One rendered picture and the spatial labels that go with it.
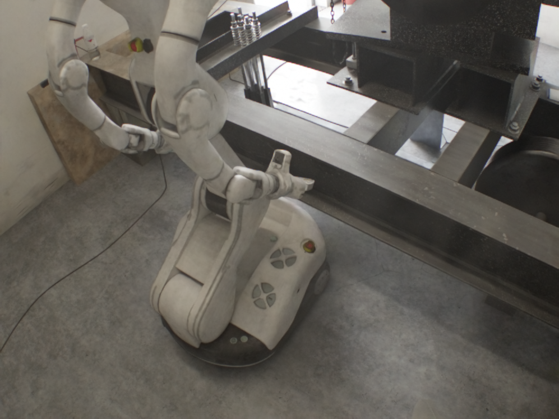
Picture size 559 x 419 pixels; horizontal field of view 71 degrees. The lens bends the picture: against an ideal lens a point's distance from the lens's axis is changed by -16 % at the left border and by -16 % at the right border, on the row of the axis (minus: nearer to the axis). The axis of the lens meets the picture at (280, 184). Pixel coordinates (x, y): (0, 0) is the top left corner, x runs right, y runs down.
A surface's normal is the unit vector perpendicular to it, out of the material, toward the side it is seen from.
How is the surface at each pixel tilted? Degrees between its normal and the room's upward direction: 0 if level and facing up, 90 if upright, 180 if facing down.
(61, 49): 89
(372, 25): 0
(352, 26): 0
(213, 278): 27
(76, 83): 96
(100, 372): 0
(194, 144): 105
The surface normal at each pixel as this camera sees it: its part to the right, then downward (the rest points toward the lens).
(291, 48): -0.64, 0.58
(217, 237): -0.33, -0.42
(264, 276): -0.44, -0.18
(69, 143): 0.76, 0.37
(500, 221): -0.13, -0.72
